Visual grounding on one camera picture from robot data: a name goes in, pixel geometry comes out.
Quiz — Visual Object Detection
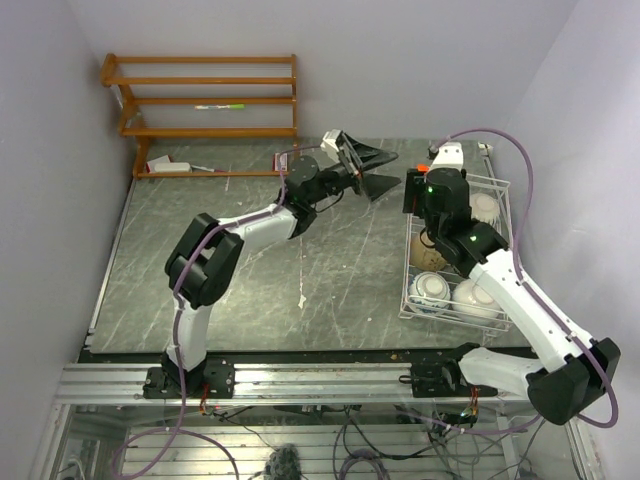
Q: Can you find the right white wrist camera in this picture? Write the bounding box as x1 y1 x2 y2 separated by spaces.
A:
428 142 464 171

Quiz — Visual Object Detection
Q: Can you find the cream patterned bowl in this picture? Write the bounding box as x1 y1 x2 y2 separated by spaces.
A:
469 193 500 227

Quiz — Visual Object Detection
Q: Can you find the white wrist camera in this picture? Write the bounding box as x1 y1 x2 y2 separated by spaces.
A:
320 129 344 163
428 142 464 171

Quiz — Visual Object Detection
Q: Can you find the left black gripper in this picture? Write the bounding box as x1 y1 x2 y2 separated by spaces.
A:
307 134 401 206

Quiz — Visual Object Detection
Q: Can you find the green white marker pen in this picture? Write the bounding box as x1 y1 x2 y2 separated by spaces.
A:
194 103 245 111

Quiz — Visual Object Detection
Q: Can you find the white box on shelf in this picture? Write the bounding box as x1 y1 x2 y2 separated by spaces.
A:
146 155 192 174

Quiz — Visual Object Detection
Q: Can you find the blue white porcelain bowl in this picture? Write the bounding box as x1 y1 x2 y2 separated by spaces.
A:
407 271 451 314

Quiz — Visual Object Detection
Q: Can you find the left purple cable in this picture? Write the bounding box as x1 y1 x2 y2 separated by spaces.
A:
109 144 324 479

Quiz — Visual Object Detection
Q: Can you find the red white small card box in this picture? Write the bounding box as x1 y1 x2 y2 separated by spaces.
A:
272 152 289 172

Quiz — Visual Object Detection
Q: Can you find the pink pen on shelf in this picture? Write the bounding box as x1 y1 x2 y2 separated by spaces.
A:
191 164 228 173

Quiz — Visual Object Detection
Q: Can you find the brown ceramic bowl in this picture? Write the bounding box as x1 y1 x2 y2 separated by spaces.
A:
409 233 447 272

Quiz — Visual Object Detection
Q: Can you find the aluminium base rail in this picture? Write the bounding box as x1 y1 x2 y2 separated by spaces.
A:
54 349 520 406

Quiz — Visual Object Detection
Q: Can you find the wooden shelf rack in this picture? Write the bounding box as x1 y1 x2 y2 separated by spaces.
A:
99 53 299 180

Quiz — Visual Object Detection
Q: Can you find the plain white bowl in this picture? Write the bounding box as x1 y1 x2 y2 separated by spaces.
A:
451 279 502 326

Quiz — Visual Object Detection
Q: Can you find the white wire dish rack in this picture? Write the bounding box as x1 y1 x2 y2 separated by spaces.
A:
399 177 512 336

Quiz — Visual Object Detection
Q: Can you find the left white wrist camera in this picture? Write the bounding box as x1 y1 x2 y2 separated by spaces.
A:
320 129 344 163

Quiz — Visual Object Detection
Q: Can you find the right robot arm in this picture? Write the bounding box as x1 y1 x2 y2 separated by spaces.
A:
403 168 621 428

